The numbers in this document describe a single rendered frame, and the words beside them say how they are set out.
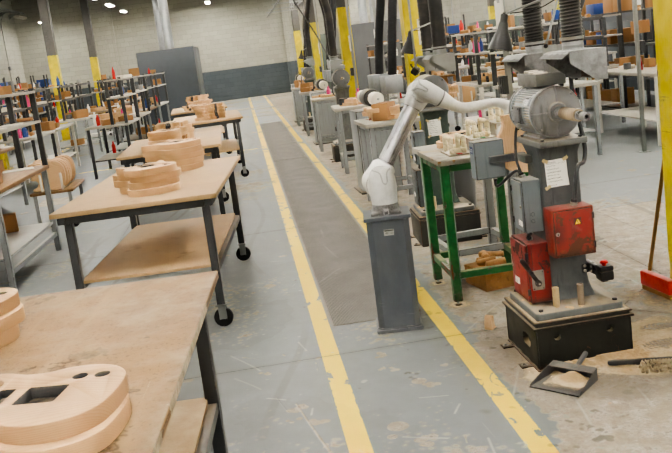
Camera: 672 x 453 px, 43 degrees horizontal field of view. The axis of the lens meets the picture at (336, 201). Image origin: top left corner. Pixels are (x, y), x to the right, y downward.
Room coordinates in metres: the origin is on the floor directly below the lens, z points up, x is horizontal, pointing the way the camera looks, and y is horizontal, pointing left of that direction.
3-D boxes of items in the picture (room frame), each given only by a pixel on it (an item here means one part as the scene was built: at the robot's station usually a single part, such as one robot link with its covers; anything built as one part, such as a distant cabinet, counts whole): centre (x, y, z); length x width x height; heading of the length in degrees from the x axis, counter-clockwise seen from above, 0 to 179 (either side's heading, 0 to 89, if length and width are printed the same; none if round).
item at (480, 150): (4.37, -0.85, 0.99); 0.24 x 0.21 x 0.26; 5
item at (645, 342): (4.44, -1.39, 0.02); 1.46 x 1.45 x 0.04; 5
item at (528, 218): (4.23, -0.95, 0.93); 0.15 x 0.10 x 0.55; 5
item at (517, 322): (4.24, -1.11, 0.12); 0.61 x 0.51 x 0.25; 95
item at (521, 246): (4.23, -0.94, 0.49); 0.25 x 0.12 x 0.37; 5
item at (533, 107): (4.31, -1.09, 1.25); 0.41 x 0.27 x 0.26; 5
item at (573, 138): (4.24, -1.11, 1.11); 0.36 x 0.24 x 0.04; 5
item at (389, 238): (4.97, -0.29, 0.35); 0.28 x 0.28 x 0.70; 88
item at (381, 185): (4.98, -0.28, 0.87); 0.18 x 0.16 x 0.22; 9
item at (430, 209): (5.75, -0.64, 0.45); 0.05 x 0.05 x 0.90; 5
